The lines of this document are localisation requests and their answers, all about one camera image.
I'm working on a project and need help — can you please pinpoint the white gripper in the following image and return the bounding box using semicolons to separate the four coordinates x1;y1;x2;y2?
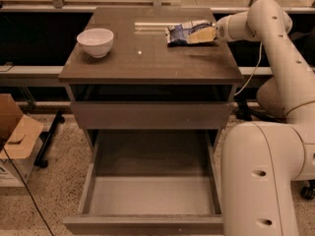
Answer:
187;15;245;44

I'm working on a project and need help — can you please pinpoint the blue chip bag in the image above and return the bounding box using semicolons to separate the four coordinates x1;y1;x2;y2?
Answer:
165;20;215;47

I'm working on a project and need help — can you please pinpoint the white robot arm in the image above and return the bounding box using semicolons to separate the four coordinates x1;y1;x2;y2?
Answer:
217;0;315;236

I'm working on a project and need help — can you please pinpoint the grey drawer cabinet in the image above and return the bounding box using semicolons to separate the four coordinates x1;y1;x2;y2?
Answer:
59;7;242;145

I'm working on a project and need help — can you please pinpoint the closed grey top drawer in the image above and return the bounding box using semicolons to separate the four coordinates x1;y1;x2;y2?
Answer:
71;101;231;130

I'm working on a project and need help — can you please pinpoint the open grey middle drawer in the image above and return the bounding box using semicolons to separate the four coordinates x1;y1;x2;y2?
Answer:
64;130;222;236

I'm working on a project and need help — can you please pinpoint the white ceramic bowl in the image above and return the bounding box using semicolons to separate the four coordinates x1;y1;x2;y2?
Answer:
77;29;114;58

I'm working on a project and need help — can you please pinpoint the black stand foot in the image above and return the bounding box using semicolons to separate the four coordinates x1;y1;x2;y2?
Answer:
33;110;65;168

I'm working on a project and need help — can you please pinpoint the open cardboard box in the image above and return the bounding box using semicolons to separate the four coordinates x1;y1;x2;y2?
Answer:
0;93;43;187

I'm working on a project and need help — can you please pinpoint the white cable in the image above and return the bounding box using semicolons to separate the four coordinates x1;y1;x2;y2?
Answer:
233;41;264;97

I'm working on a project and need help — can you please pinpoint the black floor cable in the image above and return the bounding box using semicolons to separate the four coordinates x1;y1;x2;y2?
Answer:
0;138;55;236

